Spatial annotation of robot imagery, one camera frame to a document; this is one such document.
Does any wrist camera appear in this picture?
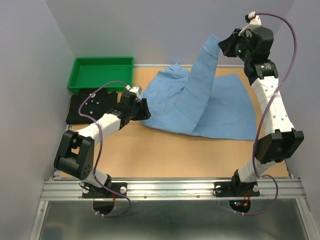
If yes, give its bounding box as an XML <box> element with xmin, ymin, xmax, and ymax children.
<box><xmin>238</xmin><ymin>11</ymin><xmax>262</xmax><ymax>36</ymax></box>
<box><xmin>125</xmin><ymin>85</ymin><xmax>142</xmax><ymax>98</ymax></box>

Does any aluminium mounting rail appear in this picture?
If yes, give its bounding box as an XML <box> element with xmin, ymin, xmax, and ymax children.
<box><xmin>40</xmin><ymin>178</ymin><xmax>307</xmax><ymax>202</ymax></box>

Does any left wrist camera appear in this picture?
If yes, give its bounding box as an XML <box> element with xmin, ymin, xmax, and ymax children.
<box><xmin>125</xmin><ymin>85</ymin><xmax>142</xmax><ymax>98</ymax></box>

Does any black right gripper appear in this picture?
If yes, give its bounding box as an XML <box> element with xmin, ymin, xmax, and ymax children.
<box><xmin>218</xmin><ymin>28</ymin><xmax>255</xmax><ymax>63</ymax></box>

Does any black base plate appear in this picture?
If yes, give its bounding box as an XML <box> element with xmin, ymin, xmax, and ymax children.
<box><xmin>212</xmin><ymin>180</ymin><xmax>260</xmax><ymax>198</ymax></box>
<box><xmin>79</xmin><ymin>182</ymin><xmax>128</xmax><ymax>200</ymax></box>

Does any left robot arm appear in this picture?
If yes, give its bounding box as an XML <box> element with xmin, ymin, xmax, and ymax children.
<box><xmin>53</xmin><ymin>91</ymin><xmax>151</xmax><ymax>197</ymax></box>

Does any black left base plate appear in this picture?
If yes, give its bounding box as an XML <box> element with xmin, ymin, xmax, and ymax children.
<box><xmin>79</xmin><ymin>182</ymin><xmax>128</xmax><ymax>200</ymax></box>

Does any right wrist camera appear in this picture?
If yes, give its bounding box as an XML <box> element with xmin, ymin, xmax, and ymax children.
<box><xmin>238</xmin><ymin>11</ymin><xmax>262</xmax><ymax>36</ymax></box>

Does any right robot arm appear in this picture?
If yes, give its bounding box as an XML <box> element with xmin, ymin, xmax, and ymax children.
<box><xmin>218</xmin><ymin>25</ymin><xmax>304</xmax><ymax>195</ymax></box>

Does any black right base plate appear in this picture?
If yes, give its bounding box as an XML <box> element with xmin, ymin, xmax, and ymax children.
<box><xmin>212</xmin><ymin>180</ymin><xmax>260</xmax><ymax>198</ymax></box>

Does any green plastic tray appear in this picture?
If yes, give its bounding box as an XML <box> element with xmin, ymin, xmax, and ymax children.
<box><xmin>67</xmin><ymin>56</ymin><xmax>134</xmax><ymax>94</ymax></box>

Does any folded black shirt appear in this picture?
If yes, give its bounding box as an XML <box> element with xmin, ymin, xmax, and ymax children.
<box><xmin>65</xmin><ymin>88</ymin><xmax>118</xmax><ymax>125</ymax></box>

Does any light blue long sleeve shirt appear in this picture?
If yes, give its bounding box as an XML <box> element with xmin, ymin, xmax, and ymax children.
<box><xmin>142</xmin><ymin>34</ymin><xmax>256</xmax><ymax>141</ymax></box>

